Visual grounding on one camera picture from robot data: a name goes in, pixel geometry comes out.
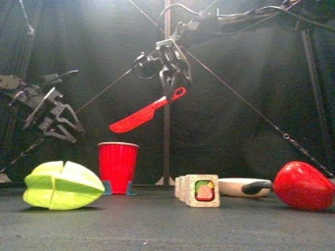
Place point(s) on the blue cup holder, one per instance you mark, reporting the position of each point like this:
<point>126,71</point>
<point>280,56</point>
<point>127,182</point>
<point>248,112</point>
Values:
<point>107,189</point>

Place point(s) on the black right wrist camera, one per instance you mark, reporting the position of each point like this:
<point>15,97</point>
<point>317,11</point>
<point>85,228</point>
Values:
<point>146,67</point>

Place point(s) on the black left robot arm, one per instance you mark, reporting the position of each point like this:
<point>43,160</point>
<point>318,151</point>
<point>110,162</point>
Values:
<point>14,85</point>

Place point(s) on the yellow object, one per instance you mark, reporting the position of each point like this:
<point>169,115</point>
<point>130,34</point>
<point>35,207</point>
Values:
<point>61,184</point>

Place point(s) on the red plastic toy knife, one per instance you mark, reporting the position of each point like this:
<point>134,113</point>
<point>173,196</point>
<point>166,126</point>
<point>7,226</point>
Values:
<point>139,117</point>

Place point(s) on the red plastic cup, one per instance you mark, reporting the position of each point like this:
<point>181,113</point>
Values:
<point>118,166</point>

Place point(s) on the black vertical frame post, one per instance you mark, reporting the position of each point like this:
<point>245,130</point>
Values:
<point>167,147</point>

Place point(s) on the red toy pepper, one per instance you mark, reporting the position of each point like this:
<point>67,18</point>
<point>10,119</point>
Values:
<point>304,187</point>

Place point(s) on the silver frame bracket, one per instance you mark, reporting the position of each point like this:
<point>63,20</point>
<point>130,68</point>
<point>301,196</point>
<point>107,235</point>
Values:
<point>166,181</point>

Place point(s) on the toy sushi roll piece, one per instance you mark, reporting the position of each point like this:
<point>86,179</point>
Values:
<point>177,186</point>
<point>183,188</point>
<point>204,191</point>

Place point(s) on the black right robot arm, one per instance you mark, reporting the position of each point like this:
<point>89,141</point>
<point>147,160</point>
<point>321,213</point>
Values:
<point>262,14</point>

